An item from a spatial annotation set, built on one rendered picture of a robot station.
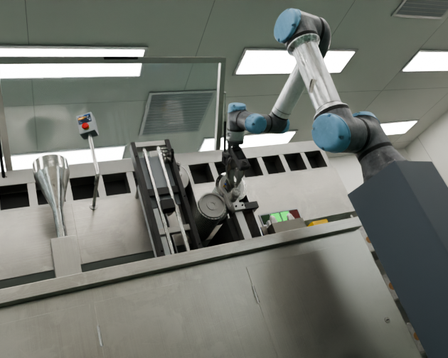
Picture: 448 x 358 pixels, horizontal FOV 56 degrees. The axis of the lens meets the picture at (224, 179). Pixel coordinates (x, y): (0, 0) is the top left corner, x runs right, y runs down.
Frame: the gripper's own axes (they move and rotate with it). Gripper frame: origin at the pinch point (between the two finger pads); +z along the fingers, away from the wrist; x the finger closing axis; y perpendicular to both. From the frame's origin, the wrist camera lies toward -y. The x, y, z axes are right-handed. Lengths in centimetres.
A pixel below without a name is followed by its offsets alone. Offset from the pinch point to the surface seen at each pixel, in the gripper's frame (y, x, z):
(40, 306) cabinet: -45, 82, 8
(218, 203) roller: -1.4, 8.3, 6.7
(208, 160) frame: 51, -10, 6
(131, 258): 15, 43, 36
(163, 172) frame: -0.5, 32.4, -9.8
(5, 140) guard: 57, 88, -12
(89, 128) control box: 33, 55, -21
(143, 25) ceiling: 153, -3, -62
